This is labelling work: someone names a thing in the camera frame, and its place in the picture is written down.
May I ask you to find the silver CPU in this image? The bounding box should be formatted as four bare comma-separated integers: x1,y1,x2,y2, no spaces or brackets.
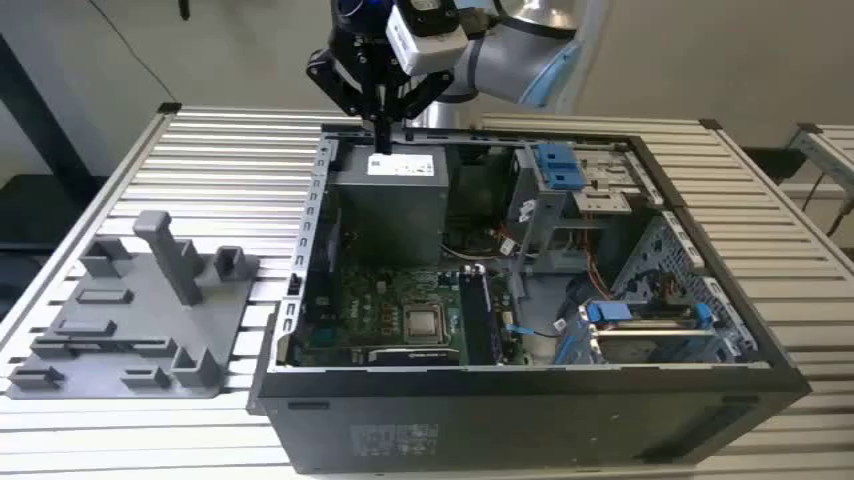
404,309,442,338

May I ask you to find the green motherboard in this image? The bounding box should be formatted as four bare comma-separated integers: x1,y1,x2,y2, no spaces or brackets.
290,267,534,369

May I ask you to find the black wire with blue plug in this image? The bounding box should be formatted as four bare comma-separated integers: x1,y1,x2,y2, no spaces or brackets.
504,322,581,342

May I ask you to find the thin black wall cable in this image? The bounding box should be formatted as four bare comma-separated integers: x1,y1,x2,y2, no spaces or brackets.
87,0,174,106

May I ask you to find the blue drive bay latch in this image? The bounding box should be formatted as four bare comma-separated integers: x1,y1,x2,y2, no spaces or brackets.
532,142,587,192

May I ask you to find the black graphics card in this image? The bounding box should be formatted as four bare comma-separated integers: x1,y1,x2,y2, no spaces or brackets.
365,347,462,367

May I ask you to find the RAM memory stick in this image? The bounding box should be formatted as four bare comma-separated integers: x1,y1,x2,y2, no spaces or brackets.
480,272,502,362

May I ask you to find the grey metal drive cage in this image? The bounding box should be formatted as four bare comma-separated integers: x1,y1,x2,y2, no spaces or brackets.
506,141,663,275

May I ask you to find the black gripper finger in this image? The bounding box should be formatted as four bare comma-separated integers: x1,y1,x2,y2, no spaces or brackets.
382,71,454,154
305,47,384,154

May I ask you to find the black open PC case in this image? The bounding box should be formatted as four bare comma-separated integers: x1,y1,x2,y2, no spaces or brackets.
244,122,812,475

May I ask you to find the hard disk in blue carrier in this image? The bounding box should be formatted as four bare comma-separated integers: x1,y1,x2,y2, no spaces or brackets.
556,298,723,366

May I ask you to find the grey plastic parts rack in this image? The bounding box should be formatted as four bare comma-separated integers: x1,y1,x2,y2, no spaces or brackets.
2,209,262,401

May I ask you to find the CPU socket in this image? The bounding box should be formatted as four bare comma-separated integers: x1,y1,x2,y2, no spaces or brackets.
397,298,450,347

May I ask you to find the small aluminium slat table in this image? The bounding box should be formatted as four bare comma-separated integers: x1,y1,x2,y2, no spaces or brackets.
776,122,854,201

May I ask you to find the black metal frame post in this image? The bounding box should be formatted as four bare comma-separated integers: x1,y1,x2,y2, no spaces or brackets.
0,32,101,191

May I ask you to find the grey power supply unit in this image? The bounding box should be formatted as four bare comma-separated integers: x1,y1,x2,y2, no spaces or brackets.
328,144,449,269

